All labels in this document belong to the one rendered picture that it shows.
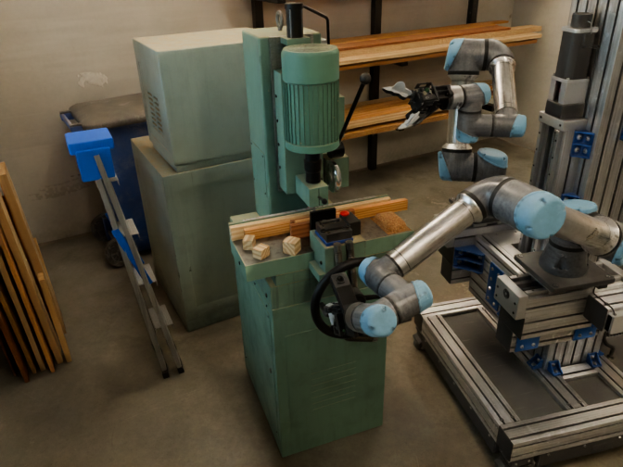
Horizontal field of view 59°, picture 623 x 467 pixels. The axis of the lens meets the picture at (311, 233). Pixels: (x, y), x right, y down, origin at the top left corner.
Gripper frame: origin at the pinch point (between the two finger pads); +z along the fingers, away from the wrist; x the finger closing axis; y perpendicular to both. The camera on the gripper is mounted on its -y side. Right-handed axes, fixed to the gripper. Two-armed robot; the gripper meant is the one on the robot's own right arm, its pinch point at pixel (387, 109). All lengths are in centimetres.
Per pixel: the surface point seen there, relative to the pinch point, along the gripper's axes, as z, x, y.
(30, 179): 139, -111, -210
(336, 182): 10.6, 7.0, -32.7
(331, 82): 18.7, -7.9, 6.8
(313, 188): 24.0, 12.9, -21.3
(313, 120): 24.7, -0.3, -1.1
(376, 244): 6.1, 34.2, -27.8
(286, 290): 39, 41, -35
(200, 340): 61, 29, -150
